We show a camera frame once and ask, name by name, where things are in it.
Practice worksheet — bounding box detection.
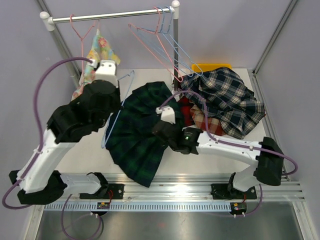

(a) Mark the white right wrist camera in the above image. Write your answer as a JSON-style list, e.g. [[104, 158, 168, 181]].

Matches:
[[155, 105, 176, 125]]

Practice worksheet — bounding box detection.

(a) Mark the pastel floral skirt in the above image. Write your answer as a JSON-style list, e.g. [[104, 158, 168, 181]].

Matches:
[[71, 29, 121, 101]]

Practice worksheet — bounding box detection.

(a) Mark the slotted white cable duct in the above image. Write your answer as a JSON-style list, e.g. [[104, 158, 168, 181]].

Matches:
[[44, 201, 231, 212]]

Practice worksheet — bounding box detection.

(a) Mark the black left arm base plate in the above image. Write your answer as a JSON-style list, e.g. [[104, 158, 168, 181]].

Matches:
[[79, 183, 125, 200]]

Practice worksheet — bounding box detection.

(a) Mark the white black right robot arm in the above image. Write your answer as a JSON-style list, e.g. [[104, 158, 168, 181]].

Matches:
[[152, 120, 284, 200]]

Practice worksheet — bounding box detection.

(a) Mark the navy white plaid skirt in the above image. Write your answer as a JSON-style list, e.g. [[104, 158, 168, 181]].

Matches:
[[179, 67, 266, 140]]

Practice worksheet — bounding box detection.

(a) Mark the blue hanger of green skirt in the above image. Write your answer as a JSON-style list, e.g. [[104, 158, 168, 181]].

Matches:
[[101, 70, 136, 150]]

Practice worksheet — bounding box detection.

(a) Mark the rust beige plaid skirt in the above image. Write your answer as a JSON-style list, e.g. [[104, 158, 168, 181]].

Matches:
[[190, 105, 226, 136]]

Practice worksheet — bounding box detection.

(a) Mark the white metal clothes rack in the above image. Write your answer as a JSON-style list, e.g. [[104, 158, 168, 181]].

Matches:
[[36, 0, 180, 90]]

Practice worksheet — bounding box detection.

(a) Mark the red navy plaid skirt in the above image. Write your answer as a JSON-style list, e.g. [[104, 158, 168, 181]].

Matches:
[[177, 96, 195, 127]]

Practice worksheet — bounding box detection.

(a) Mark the dark green plaid skirt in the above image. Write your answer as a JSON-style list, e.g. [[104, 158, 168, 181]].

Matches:
[[105, 81, 172, 188]]

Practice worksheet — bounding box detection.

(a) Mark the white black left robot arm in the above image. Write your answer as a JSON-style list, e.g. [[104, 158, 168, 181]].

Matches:
[[9, 79, 121, 205]]

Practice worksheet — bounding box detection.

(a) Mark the aluminium rail frame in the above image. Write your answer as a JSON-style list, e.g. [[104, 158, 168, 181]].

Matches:
[[22, 0, 311, 240]]

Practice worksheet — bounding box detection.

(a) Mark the yellow plastic bin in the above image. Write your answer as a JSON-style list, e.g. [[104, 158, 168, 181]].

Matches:
[[191, 63, 232, 73]]

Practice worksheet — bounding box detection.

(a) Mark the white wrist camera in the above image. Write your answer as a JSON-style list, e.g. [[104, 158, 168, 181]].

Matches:
[[89, 58, 119, 88], [155, 105, 176, 125]]

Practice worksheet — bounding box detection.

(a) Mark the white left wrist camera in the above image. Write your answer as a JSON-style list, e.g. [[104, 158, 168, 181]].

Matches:
[[89, 58, 119, 88]]

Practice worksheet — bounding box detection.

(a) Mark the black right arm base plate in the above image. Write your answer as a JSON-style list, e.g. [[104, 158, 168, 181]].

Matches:
[[210, 183, 258, 200]]

